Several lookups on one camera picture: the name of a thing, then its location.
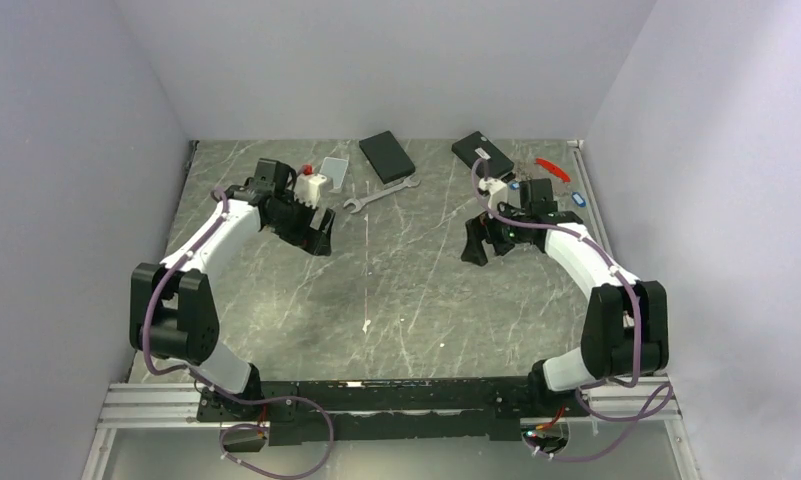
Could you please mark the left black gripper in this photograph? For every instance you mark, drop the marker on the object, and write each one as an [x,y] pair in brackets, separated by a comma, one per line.
[308,236]

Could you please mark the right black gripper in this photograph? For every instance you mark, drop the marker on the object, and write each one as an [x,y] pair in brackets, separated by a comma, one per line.
[476,232]

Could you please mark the grey key holder red handle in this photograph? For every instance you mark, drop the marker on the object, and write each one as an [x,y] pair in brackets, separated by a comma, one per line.
[550,177]

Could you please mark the blue key tag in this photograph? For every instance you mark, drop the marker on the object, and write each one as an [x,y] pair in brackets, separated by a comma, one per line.
[578,199]

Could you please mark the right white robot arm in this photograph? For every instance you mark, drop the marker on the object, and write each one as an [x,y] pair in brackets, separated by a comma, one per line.
[625,330]

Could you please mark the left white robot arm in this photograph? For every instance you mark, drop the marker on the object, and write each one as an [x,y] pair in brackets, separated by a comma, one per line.
[174,320]

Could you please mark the silver open-end wrench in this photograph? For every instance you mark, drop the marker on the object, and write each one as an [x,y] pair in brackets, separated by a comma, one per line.
[355,205]

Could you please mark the small white plastic box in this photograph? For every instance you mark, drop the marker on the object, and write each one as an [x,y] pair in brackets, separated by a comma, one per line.
[335,170]

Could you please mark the black box right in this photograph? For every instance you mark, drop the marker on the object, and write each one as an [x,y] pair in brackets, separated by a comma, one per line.
[477,146]

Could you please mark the black box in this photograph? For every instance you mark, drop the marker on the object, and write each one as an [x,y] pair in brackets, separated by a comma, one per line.
[387,157]
[477,146]

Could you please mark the black box left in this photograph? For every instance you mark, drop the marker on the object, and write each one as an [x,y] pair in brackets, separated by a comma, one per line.
[387,157]

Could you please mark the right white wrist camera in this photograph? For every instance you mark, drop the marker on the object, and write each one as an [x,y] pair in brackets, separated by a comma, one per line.
[497,192]

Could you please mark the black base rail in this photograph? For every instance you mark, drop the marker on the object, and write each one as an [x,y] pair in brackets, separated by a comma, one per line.
[294,420]

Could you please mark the aluminium frame rail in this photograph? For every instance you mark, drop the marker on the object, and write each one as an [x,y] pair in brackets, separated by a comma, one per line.
[187,405]

